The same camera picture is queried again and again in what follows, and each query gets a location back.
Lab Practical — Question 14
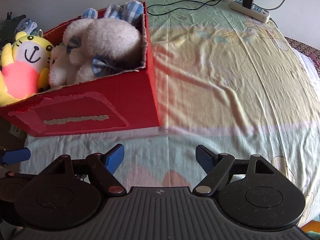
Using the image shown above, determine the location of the yellow tiger plush toy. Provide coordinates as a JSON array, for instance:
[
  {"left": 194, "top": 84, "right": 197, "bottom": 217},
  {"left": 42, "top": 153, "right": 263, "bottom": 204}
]
[{"left": 1, "top": 31, "right": 54, "bottom": 106}]

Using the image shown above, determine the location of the white bunny with chain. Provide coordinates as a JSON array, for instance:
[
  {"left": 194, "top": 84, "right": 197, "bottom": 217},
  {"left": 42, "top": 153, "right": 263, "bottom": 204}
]
[{"left": 49, "top": 43, "right": 80, "bottom": 88}]

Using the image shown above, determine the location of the white bunny with blue bow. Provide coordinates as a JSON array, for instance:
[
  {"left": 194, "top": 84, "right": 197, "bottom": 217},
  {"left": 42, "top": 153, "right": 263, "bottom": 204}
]
[{"left": 63, "top": 1, "right": 146, "bottom": 83}]

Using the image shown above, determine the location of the red cardboard box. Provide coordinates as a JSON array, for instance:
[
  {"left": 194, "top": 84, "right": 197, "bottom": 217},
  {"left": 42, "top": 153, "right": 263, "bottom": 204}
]
[{"left": 1, "top": 2, "right": 159, "bottom": 137}]

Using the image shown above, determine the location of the pile of folded clothes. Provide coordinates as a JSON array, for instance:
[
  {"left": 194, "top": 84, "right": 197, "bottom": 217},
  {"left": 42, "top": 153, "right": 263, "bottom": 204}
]
[{"left": 0, "top": 12, "right": 38, "bottom": 49}]

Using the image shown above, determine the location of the floral covered side table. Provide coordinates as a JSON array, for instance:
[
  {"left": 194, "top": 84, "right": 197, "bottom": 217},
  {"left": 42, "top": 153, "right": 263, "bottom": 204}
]
[{"left": 285, "top": 37, "right": 320, "bottom": 75}]

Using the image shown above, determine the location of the white power strip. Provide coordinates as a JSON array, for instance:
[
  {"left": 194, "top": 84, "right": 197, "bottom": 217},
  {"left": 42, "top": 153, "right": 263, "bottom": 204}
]
[{"left": 229, "top": 0, "right": 270, "bottom": 23}]

